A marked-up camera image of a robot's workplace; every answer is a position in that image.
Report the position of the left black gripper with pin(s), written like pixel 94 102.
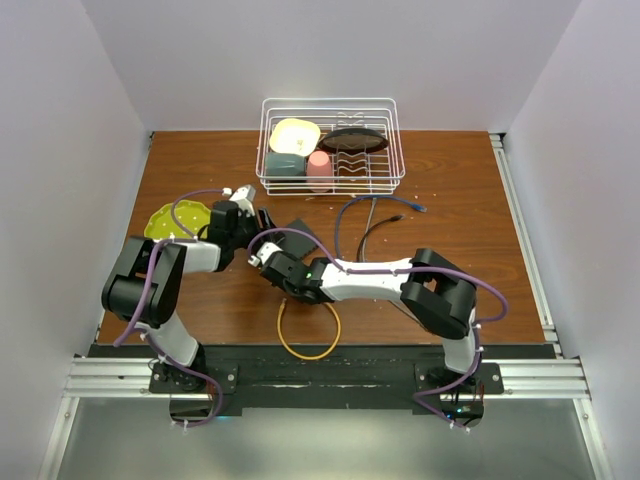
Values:
pixel 264 220

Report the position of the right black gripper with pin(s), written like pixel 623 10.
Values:
pixel 291 258

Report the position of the black network switch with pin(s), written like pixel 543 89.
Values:
pixel 298 239

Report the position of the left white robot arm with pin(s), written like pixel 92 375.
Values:
pixel 143 286

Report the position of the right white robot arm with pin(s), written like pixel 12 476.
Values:
pixel 440 297

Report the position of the teal square cup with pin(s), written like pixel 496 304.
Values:
pixel 284 165

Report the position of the green polka dot plate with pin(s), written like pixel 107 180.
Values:
pixel 191 214

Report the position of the pink cup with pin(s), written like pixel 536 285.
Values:
pixel 319 171

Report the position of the yellow square bowl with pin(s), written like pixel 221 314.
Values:
pixel 294 136

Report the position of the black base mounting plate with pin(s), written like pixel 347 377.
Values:
pixel 357 377

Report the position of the dark brown plate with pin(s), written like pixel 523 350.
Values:
pixel 353 140

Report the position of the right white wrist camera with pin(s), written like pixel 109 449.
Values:
pixel 263 254

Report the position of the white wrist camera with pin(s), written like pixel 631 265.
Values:
pixel 263 254
pixel 244 197

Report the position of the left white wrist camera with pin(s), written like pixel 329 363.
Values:
pixel 244 197

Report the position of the white wire dish rack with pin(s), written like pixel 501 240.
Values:
pixel 364 173

